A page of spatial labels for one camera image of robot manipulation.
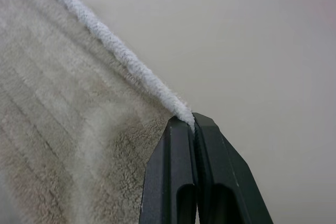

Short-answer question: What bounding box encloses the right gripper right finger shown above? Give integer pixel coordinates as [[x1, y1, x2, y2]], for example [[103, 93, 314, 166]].
[[192, 112, 271, 224]]

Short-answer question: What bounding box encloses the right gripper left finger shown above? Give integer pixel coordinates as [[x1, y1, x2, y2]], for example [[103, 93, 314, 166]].
[[138, 115, 198, 224]]

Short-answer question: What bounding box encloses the beige towel with white trim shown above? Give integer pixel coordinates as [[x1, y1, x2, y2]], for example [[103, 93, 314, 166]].
[[0, 0, 196, 224]]

